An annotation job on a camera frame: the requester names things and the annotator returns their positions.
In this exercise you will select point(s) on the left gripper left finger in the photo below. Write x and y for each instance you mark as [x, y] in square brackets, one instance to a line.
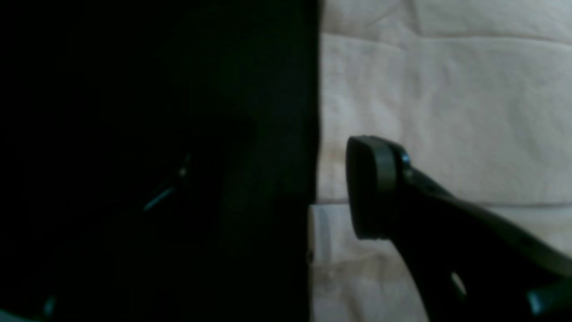
[174, 189]

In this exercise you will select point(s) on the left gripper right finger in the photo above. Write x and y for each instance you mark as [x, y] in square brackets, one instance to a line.
[469, 264]

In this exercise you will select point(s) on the black table cloth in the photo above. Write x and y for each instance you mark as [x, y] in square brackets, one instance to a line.
[100, 100]

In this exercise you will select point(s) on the pale pink T-shirt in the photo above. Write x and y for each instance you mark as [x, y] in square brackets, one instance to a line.
[479, 94]

